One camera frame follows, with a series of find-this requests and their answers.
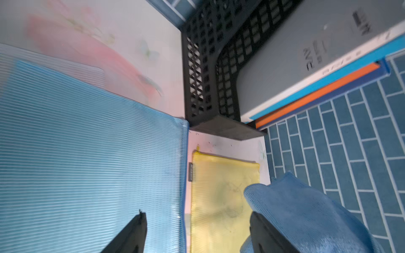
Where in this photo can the blue microfiber cloth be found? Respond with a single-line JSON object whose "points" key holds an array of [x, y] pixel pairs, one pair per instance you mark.
{"points": [[310, 220]]}

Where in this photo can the light blue mesh document bag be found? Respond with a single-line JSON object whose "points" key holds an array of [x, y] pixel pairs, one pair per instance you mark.
{"points": [[78, 163]]}

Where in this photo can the black mesh file holder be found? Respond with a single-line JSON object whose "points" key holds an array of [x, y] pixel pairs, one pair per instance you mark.
{"points": [[217, 41]]}

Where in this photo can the teal book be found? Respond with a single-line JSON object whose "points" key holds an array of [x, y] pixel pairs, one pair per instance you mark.
{"points": [[372, 57]]}

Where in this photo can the blue folder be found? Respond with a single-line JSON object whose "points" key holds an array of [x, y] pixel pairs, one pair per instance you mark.
{"points": [[373, 76]]}

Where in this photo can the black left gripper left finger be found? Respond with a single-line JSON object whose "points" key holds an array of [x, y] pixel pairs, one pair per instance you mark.
{"points": [[132, 238]]}

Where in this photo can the clear mesh document bag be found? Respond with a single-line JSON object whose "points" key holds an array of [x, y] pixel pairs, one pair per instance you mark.
{"points": [[88, 74]]}

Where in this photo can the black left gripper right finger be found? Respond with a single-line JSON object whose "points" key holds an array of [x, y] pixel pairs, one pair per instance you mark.
{"points": [[266, 238]]}

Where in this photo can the orange book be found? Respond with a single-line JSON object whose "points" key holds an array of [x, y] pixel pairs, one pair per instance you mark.
{"points": [[316, 95]]}

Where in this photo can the yellow mesh document bag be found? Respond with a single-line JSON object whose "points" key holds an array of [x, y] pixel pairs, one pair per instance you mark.
{"points": [[220, 214]]}

